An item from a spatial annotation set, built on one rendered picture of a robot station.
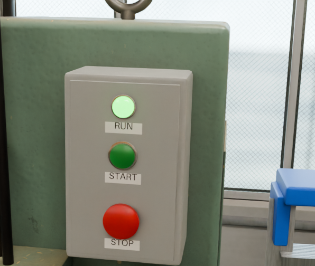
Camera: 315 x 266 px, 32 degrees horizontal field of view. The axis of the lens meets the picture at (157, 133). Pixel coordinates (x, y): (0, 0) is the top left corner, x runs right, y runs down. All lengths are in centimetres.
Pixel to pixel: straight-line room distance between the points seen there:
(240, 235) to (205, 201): 151
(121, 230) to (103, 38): 17
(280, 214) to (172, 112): 87
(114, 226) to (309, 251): 94
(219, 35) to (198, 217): 17
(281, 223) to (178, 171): 86
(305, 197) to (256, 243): 80
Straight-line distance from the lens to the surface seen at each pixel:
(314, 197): 125
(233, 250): 204
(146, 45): 48
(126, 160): 43
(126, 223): 45
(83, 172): 45
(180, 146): 43
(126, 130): 43
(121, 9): 59
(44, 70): 51
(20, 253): 55
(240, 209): 198
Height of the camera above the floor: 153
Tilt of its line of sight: 13 degrees down
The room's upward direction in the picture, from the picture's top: 2 degrees clockwise
